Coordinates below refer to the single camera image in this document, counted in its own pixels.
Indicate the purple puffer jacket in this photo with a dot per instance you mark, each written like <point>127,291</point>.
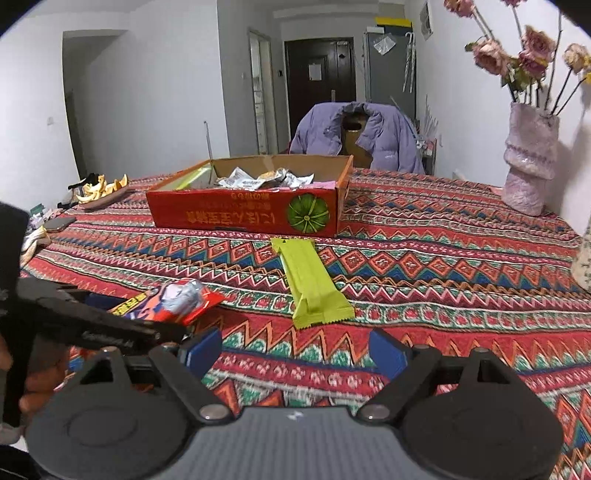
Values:
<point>388,136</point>

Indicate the lime green snack bar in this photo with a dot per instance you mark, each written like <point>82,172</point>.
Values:
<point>316,299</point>

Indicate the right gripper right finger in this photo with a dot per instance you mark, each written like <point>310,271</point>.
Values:
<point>411,374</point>

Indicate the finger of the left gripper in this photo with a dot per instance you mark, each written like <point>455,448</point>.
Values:
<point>71,293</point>
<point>46,309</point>

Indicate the pink textured vase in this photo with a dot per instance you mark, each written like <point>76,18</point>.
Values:
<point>531,154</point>

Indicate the wall picture frame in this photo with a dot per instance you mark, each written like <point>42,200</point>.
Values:
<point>425,20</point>

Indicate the plate of orange peels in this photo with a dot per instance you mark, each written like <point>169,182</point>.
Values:
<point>102,193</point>

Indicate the red orange snack packet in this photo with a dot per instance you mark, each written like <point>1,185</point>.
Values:
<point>179,302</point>

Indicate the person left hand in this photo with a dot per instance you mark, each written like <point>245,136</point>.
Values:
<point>46,371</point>

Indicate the black entrance door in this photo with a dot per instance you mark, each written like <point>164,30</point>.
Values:
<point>318,71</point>

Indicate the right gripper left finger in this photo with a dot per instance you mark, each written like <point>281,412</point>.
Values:
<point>181,369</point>

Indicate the grey refrigerator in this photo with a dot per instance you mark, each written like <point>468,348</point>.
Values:
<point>388,70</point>

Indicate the patterned red tablecloth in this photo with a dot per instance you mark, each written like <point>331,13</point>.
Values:
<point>432,261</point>

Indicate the black phone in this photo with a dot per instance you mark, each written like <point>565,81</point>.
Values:
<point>58,224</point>

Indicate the cream work gloves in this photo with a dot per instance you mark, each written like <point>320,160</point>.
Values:
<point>39,238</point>

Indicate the wooden chair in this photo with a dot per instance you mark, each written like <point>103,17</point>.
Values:
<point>352,128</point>

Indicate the red cardboard box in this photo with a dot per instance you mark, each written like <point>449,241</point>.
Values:
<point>272,194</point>

